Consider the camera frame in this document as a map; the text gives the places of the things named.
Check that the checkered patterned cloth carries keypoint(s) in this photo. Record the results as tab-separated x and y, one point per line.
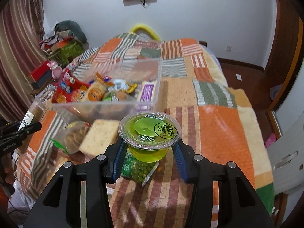
83	57

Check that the orange bread packet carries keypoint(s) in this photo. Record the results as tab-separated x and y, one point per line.
96	92

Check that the white paper scrap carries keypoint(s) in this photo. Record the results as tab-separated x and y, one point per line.
239	77

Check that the pink cloth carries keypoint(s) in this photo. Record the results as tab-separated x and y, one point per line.
270	140

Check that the small white yellow packet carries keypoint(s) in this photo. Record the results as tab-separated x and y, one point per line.
121	85

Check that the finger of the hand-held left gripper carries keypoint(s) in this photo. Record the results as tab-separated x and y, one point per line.
32	128

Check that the green box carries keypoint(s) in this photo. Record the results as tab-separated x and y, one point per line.
70	52

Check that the clear cookie packet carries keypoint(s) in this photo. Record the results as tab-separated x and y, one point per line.
73	135

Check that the rice cracker packet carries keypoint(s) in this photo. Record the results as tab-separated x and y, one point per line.
78	95

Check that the green jelly cup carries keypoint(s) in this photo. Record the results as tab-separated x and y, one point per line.
149	130

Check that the brown wooden door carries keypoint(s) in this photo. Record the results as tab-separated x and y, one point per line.
285	28

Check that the red snack packet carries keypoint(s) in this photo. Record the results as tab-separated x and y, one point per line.
60	97

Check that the yellow hoop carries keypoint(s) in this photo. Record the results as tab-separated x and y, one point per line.
144	27

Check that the purple label snack packet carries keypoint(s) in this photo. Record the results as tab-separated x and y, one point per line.
147	92

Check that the pile of clutter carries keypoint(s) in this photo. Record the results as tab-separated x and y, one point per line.
48	40

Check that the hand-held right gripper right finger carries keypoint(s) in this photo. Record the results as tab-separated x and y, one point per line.
180	161

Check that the grey round item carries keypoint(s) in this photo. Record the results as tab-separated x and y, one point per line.
276	92

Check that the blue snack packet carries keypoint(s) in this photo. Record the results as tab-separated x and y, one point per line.
66	86

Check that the white wall socket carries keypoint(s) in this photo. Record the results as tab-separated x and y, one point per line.
228	48

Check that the orange red box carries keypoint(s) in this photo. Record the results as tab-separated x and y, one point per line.
63	42

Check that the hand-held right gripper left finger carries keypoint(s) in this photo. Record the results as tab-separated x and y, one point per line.
118	156

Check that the wrapped cake slice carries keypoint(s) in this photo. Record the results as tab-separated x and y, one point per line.
99	137

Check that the orange green patchwork blanket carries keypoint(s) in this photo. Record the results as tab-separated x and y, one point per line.
213	123

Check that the striped brown curtain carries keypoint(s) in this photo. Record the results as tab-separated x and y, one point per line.
19	52

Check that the grey cushion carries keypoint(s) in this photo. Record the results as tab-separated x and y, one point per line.
73	29

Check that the wooden bed frame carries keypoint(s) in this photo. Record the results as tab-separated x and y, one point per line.
203	43

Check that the sausage with white label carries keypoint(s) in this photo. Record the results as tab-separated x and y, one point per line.
29	118

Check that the clear plastic container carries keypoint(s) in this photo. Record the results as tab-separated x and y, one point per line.
114	109

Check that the green pea packet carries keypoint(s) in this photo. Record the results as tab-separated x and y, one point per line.
135	171

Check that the brown bread green label packet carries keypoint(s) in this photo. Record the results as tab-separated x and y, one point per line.
116	97

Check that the pink toy figure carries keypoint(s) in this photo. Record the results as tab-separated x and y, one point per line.
55	70

